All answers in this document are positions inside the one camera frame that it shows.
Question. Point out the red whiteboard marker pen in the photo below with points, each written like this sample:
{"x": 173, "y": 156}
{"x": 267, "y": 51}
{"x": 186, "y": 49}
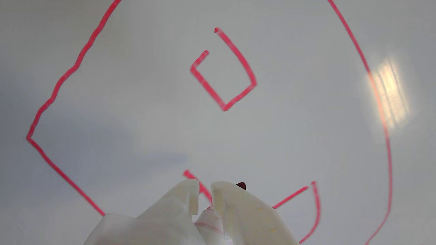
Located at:
{"x": 208, "y": 224}

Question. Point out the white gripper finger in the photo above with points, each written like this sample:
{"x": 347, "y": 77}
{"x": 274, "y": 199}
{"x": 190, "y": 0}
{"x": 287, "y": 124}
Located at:
{"x": 252, "y": 221}
{"x": 163, "y": 217}

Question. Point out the large white whiteboard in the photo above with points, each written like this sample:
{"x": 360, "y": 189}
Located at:
{"x": 136, "y": 102}

